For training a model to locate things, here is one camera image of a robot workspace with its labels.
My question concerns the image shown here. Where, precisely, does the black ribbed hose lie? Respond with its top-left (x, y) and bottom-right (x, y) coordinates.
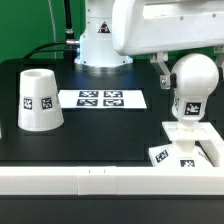
top-left (63, 0), bottom-right (75, 43)

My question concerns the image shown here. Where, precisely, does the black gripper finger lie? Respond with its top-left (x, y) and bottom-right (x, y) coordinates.
top-left (214, 45), bottom-right (224, 81)

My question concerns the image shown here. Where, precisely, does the white lamp shade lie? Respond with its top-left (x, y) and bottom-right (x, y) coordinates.
top-left (18, 69), bottom-right (64, 132)

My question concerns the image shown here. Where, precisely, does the white lamp base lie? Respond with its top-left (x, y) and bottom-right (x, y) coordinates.
top-left (148, 122), bottom-right (212, 168)

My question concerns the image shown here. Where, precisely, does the white lamp bulb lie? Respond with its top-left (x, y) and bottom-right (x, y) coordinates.
top-left (172, 54), bottom-right (219, 130)

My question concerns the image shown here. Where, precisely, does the white front wall rail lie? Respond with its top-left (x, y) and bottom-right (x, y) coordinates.
top-left (0, 167), bottom-right (224, 195)

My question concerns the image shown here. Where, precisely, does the black cable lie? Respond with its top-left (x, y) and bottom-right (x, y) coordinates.
top-left (22, 41), bottom-right (81, 61)

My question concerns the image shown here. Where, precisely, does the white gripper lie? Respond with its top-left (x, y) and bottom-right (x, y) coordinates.
top-left (112, 0), bottom-right (224, 89)

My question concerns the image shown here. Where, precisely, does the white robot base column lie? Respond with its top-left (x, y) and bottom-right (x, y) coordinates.
top-left (74, 0), bottom-right (133, 74)

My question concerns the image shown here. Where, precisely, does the white fiducial marker sheet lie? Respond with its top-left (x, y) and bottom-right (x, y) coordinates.
top-left (59, 90), bottom-right (147, 109)

